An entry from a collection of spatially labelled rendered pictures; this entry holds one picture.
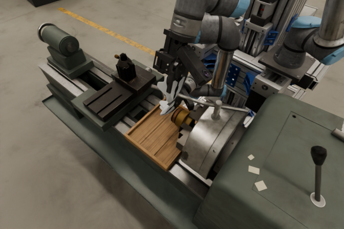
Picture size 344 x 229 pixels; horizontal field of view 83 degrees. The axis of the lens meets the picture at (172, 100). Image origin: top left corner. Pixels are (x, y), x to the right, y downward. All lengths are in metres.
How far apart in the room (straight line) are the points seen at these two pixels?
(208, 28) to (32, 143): 2.13
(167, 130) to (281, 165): 0.62
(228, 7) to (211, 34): 0.33
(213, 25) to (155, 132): 0.62
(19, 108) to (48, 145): 0.73
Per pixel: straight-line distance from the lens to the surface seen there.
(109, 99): 1.18
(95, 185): 2.02
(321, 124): 0.85
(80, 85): 1.50
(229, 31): 0.88
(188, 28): 0.50
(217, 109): 0.68
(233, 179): 0.62
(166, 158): 1.02
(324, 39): 1.01
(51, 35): 1.54
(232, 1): 0.55
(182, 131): 0.83
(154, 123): 1.13
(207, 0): 0.50
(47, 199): 2.15
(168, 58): 0.53
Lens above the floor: 1.82
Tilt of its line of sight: 49 degrees down
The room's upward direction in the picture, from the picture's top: straight up
